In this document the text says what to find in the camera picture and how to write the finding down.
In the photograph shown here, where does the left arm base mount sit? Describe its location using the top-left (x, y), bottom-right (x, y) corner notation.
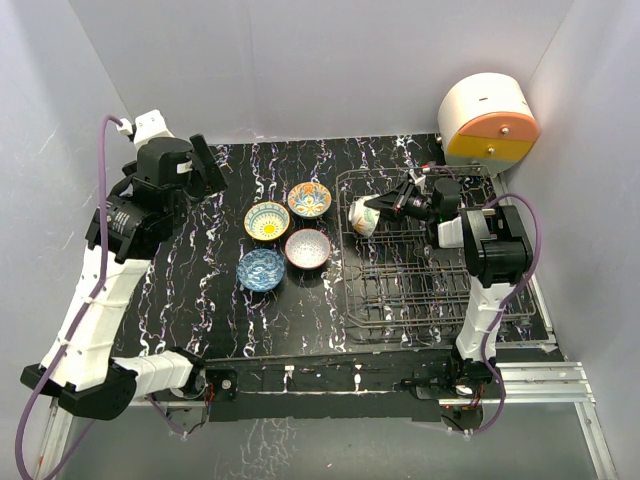
top-left (145, 368), bottom-right (238, 436)

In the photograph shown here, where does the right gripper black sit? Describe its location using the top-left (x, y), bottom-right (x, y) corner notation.
top-left (363, 180), bottom-right (436, 224)

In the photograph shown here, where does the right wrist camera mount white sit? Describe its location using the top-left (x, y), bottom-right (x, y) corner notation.
top-left (408, 168), bottom-right (429, 191)

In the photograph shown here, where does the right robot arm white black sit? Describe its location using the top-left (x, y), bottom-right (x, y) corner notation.
top-left (349, 176), bottom-right (535, 397)

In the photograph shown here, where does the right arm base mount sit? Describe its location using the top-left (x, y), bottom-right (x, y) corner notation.
top-left (394, 362), bottom-right (506, 434)

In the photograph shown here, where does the aluminium frame rail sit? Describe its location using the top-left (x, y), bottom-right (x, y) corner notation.
top-left (36, 362), bottom-right (617, 479)

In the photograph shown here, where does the white round drawer cabinet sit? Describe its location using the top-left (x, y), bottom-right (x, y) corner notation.
top-left (437, 72), bottom-right (540, 176)

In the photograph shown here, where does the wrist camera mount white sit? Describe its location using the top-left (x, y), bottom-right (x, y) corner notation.
top-left (117, 109), bottom-right (174, 150)
top-left (408, 168), bottom-right (429, 191)

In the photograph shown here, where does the yellow sun pattern bowl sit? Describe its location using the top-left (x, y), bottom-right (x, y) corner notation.
top-left (244, 201), bottom-right (291, 241)

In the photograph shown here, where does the orange flower leaf bowl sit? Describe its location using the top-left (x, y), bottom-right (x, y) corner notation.
top-left (348, 195), bottom-right (380, 237)

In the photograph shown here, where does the grey wire dish rack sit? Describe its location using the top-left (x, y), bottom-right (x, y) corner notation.
top-left (333, 167), bottom-right (539, 337)

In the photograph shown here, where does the orange blue floral bowl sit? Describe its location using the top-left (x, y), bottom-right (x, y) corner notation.
top-left (287, 182), bottom-right (332, 219)

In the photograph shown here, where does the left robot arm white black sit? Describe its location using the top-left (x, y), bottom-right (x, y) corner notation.
top-left (20, 134), bottom-right (227, 420)

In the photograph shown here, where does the red rim grey pattern bowl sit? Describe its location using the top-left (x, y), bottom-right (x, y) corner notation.
top-left (284, 229), bottom-right (331, 270)

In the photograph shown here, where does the blue wave pattern bowl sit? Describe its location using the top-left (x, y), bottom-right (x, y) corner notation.
top-left (236, 249), bottom-right (285, 293)

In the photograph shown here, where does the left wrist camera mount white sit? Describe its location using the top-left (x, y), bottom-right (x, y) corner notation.
top-left (117, 109), bottom-right (174, 150)

